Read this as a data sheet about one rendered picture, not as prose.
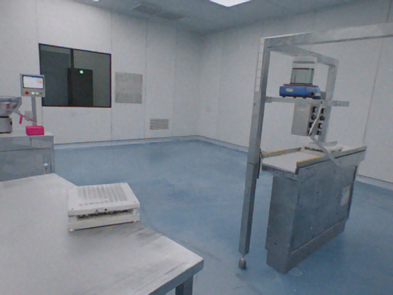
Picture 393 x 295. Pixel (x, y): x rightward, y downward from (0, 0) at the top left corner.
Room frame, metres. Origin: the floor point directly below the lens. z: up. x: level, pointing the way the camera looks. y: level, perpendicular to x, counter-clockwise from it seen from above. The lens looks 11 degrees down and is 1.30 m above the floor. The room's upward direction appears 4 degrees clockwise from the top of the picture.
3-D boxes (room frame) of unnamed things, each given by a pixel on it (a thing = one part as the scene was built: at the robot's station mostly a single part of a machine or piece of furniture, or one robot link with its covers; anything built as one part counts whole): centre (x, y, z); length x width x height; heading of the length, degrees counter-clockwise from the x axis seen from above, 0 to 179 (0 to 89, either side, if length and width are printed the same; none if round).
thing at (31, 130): (2.88, 1.71, 0.80); 0.16 x 0.12 x 0.09; 130
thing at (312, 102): (2.04, -0.78, 1.29); 0.62 x 0.38 x 0.04; 133
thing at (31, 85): (3.18, 1.88, 1.07); 0.23 x 0.10 x 0.62; 130
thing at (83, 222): (1.02, 0.36, 0.83); 0.24 x 0.24 x 0.02; 25
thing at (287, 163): (2.29, -1.07, 0.84); 1.35 x 0.25 x 0.05; 133
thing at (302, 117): (1.81, -0.72, 1.18); 0.22 x 0.11 x 0.20; 133
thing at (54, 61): (5.81, 2.49, 1.43); 1.38 x 0.01 x 1.16; 130
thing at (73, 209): (1.02, 0.36, 0.88); 0.25 x 0.24 x 0.02; 25
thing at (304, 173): (2.29, -1.07, 0.81); 1.30 x 0.29 x 0.10; 133
